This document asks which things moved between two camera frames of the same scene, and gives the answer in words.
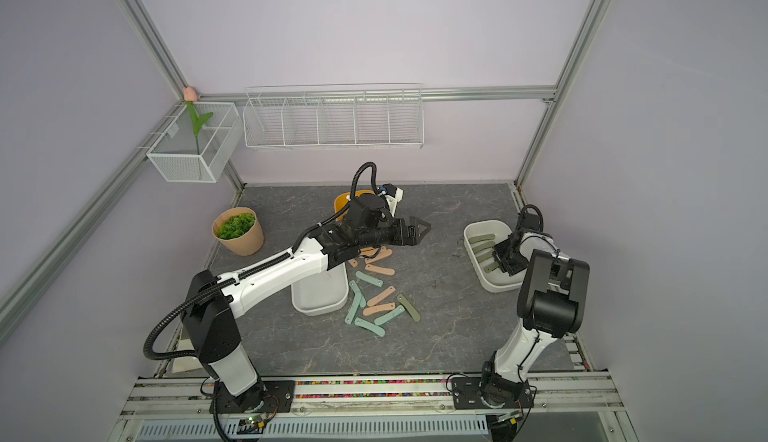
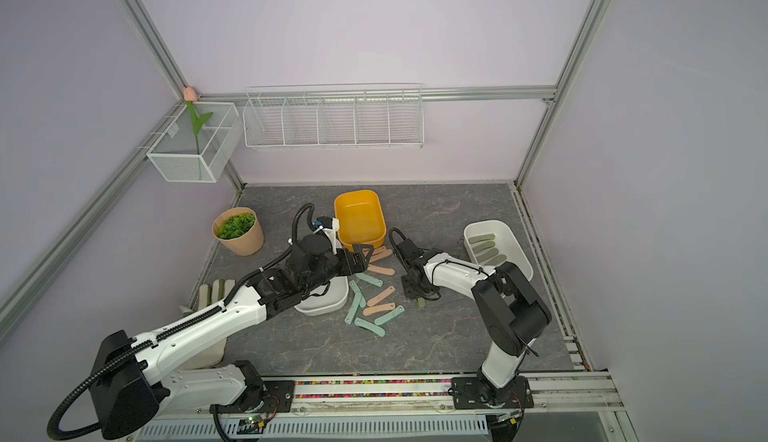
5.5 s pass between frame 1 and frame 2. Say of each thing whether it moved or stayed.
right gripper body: moved
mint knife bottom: stayed
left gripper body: moved
